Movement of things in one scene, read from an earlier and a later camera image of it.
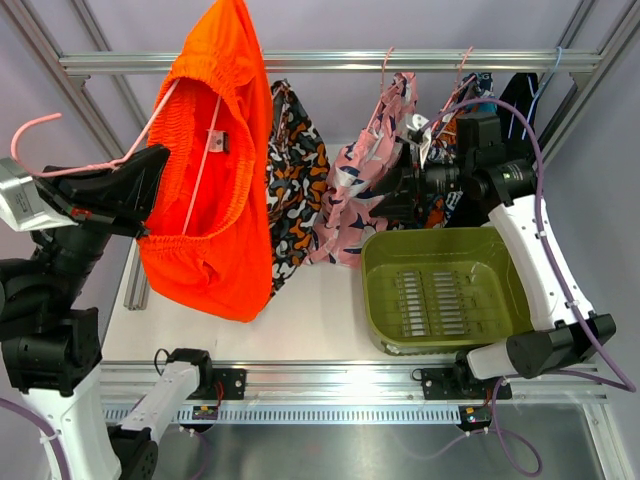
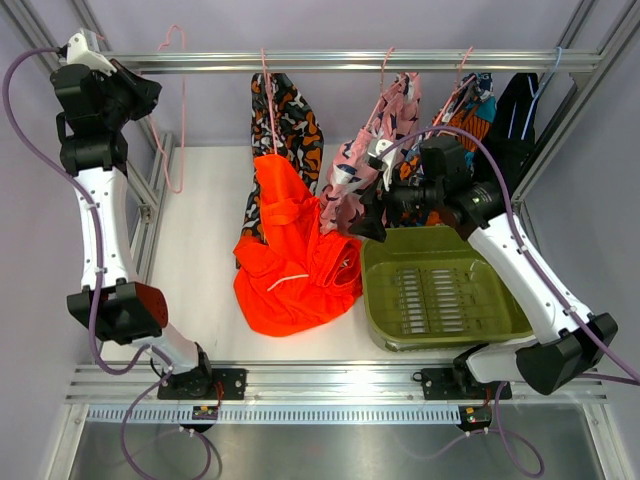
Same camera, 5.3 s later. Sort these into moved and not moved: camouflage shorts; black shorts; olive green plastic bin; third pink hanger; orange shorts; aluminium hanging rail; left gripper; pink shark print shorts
Moved: camouflage shorts; orange shorts; left gripper
Not moved: aluminium hanging rail; third pink hanger; pink shark print shorts; black shorts; olive green plastic bin
